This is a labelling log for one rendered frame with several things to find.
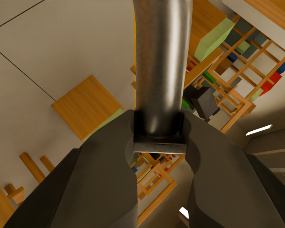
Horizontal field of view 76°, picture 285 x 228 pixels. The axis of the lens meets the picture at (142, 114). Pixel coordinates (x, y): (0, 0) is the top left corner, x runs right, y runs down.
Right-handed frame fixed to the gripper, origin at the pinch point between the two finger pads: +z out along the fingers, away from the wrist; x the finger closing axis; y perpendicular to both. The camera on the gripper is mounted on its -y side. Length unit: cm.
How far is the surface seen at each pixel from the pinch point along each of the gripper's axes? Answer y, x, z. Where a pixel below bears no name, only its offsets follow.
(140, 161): 513, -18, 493
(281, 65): 133, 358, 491
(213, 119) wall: 575, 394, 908
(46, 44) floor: 26, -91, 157
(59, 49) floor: 33, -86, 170
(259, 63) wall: 184, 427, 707
